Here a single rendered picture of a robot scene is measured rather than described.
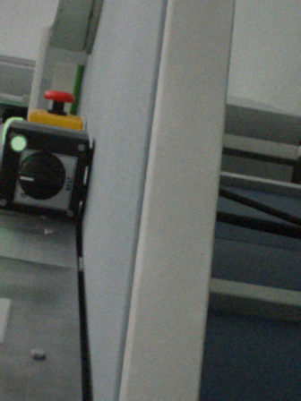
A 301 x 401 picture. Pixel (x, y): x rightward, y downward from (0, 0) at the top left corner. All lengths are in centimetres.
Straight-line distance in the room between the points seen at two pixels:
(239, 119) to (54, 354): 200
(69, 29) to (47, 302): 88
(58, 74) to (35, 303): 106
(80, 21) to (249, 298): 76
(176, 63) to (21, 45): 475
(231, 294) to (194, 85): 32
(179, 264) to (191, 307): 2
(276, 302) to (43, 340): 26
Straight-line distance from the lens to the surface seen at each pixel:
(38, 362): 46
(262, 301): 70
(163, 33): 42
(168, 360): 36
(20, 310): 54
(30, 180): 78
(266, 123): 247
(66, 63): 158
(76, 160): 81
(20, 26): 515
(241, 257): 91
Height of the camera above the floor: 79
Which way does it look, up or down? 5 degrees down
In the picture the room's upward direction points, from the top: 81 degrees counter-clockwise
